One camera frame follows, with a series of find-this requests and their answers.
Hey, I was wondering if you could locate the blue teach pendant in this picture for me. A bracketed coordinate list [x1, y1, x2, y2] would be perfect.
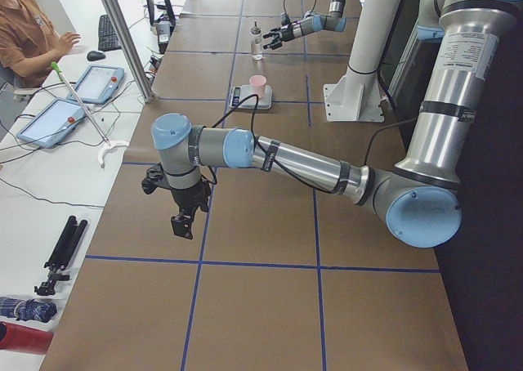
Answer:
[74, 65, 125, 105]
[16, 99, 85, 148]

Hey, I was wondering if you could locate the red cylinder bottle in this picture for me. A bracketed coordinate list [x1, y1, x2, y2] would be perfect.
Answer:
[0, 322, 54, 355]

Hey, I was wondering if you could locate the glass sauce bottle metal spout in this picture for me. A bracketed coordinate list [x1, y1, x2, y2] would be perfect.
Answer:
[250, 20, 263, 60]

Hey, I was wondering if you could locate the black device white label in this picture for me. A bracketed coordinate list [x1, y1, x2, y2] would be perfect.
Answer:
[154, 20, 173, 54]

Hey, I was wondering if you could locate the metal grabber stick green handle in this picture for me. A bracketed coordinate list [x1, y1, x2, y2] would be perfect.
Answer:
[51, 61, 129, 168]

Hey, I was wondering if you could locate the black computer keyboard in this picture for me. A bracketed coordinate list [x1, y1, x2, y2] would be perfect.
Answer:
[98, 15, 121, 51]

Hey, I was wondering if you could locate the black computer mouse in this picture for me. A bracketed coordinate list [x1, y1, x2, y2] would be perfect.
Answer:
[87, 51, 105, 61]

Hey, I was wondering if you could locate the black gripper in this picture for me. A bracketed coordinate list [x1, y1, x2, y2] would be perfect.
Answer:
[262, 24, 295, 50]
[171, 179, 211, 239]

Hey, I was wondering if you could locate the near blue teach pendant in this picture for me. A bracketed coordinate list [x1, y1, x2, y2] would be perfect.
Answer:
[16, 99, 85, 148]

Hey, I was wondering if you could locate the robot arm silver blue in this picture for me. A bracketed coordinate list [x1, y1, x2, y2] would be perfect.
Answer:
[141, 0, 522, 248]
[262, 0, 346, 50]

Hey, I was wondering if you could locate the far blue teach pendant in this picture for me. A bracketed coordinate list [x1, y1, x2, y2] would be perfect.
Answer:
[74, 65, 125, 105]

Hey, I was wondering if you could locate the pink plastic cup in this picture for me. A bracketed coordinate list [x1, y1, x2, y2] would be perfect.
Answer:
[248, 74, 266, 98]

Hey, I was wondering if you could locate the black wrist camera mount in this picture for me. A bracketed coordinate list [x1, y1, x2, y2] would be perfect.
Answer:
[141, 163, 170, 194]

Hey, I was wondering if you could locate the silver digital kitchen scale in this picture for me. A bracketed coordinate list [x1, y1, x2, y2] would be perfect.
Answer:
[228, 84, 272, 111]

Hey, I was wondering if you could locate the black folded tripod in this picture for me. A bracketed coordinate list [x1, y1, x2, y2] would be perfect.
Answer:
[34, 216, 88, 296]

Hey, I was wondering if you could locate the aluminium frame post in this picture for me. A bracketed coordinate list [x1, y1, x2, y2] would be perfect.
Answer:
[101, 0, 154, 103]

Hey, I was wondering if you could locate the person in brown shirt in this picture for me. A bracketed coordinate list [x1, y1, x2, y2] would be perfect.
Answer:
[1, 0, 81, 87]

